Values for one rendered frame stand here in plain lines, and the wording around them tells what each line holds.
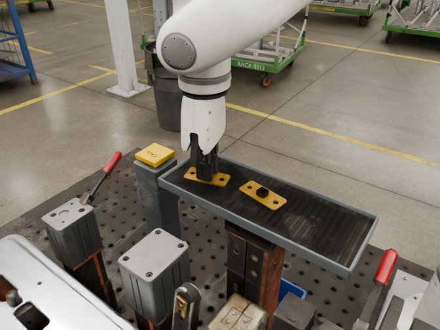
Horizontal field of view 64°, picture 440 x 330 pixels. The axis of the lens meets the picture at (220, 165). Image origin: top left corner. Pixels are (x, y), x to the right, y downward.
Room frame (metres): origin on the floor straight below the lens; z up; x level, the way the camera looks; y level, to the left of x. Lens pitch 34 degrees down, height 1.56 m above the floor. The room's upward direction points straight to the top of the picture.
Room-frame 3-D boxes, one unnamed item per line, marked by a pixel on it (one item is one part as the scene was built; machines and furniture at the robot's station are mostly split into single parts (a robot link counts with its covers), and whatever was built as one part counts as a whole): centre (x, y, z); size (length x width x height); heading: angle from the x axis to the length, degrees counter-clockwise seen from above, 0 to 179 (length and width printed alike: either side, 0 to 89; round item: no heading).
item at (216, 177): (0.55, 0.02, 1.17); 0.08 x 0.04 x 0.01; 70
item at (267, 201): (0.49, -0.08, 1.17); 0.08 x 0.04 x 0.01; 44
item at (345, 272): (0.49, -0.07, 1.16); 0.37 x 0.14 x 0.02; 54
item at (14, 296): (0.39, 0.37, 1.00); 0.02 x 0.02 x 0.04
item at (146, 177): (0.64, 0.14, 0.92); 0.08 x 0.08 x 0.44; 54
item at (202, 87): (0.55, 0.02, 1.35); 0.09 x 0.08 x 0.03; 160
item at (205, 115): (0.55, 0.02, 1.29); 0.10 x 0.07 x 0.11; 160
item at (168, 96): (3.02, 0.39, 0.36); 0.54 x 0.50 x 0.73; 145
